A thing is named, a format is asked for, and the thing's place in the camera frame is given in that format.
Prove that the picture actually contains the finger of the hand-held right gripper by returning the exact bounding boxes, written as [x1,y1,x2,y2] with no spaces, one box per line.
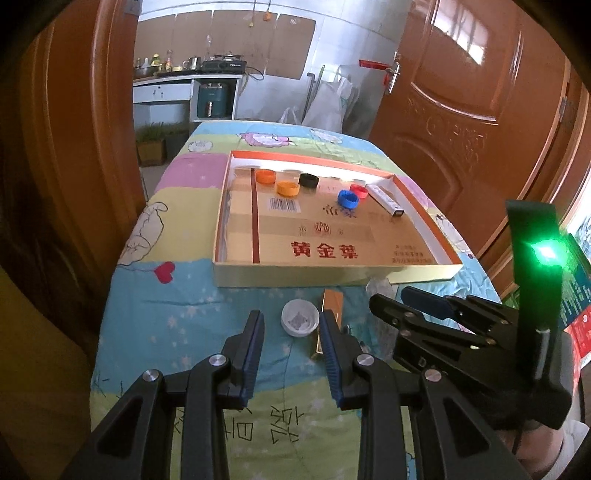
[400,286,515,334]
[368,292,495,384]

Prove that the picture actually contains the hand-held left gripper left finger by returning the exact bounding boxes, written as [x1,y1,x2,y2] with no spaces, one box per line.
[62,309,266,480]

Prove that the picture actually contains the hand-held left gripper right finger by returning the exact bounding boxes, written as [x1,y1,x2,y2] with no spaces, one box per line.
[318,310,527,480]

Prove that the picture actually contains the white bottle cap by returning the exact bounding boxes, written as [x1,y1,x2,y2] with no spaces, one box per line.
[281,299,319,337]

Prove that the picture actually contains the small gold box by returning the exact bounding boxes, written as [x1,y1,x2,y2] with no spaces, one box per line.
[310,288,346,361]

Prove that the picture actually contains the long white box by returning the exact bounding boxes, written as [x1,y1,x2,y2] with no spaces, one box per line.
[366,184,406,219]

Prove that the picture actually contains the gold cardboard box tray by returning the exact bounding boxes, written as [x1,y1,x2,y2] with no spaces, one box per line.
[212,150,464,288]

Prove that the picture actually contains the person's right forearm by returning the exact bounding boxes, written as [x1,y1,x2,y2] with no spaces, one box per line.
[501,415,587,478]

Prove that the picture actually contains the clear plastic wrapper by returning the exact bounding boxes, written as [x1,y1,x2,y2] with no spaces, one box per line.
[366,276,400,301]

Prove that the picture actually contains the red printed carton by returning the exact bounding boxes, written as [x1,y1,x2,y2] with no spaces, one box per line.
[564,307,591,358]

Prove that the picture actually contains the green printed carton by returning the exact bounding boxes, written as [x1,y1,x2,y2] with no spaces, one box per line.
[558,222,591,328]

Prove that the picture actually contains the printed cartoon blanket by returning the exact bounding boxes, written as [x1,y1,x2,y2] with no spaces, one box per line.
[90,120,504,480]

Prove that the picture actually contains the brown wooden door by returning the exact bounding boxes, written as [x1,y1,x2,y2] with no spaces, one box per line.
[18,0,147,352]
[369,0,591,296]

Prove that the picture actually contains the large white bag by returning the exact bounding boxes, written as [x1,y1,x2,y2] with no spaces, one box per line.
[302,76,358,134]

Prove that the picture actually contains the planter crate with grass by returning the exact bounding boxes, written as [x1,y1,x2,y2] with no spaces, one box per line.
[136,122,190,167]

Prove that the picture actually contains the green air fryer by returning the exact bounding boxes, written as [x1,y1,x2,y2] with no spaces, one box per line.
[197,80,227,118]

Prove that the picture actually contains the white kitchen counter cabinet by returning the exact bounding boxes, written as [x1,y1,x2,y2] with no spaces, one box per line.
[133,74,243,123]

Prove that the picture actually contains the black gas stove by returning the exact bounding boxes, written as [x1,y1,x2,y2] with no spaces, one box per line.
[201,54,247,73]

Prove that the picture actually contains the metal door handle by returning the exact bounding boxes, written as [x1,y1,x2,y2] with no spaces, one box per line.
[383,52,403,95]

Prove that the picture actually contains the cardboard wall panels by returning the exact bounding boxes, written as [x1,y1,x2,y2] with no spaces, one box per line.
[137,10,317,80]

